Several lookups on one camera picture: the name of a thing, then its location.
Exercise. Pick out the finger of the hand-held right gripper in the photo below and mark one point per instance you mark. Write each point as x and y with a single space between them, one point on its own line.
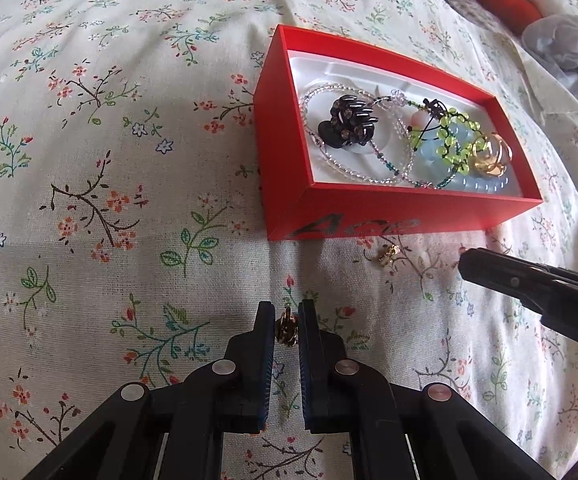
499 272

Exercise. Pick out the small gold earring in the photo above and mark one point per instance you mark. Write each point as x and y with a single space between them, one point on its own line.
388 255
286 327

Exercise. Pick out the grey checked cloth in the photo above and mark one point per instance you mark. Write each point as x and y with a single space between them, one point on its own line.
474 7

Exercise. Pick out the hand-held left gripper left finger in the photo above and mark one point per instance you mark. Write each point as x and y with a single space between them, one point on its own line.
266 360

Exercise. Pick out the red box with white insert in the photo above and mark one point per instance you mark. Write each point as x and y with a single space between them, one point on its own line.
369 210

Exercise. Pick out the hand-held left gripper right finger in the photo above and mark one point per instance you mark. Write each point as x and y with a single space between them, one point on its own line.
309 360

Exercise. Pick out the black hair clip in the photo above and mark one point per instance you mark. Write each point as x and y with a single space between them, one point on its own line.
344 130

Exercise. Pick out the pink bead charm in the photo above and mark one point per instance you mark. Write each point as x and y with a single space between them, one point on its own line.
418 121

